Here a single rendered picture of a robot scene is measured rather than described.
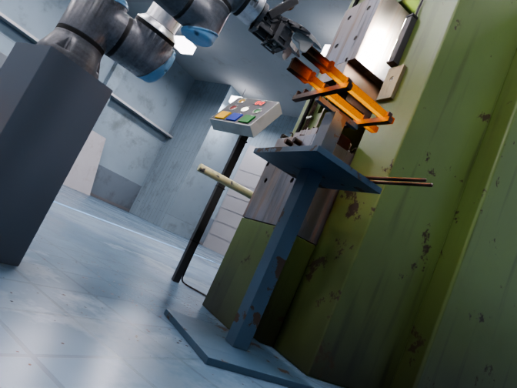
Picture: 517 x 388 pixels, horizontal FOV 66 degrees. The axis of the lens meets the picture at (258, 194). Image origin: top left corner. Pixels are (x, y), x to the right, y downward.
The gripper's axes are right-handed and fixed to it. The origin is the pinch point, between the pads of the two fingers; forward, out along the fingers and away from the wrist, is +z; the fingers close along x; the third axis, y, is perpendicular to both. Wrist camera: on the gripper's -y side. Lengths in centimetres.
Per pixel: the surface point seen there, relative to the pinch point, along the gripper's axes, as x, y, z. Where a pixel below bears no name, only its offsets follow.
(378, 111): 1.5, 1.2, 33.9
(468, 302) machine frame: 6, 44, 116
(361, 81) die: -49, -37, 59
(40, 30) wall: -988, -208, -150
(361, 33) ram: -48, -56, 47
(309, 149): 4.0, 28.2, 12.6
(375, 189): 8.4, 28.0, 39.9
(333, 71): 1.3, 1.2, 10.5
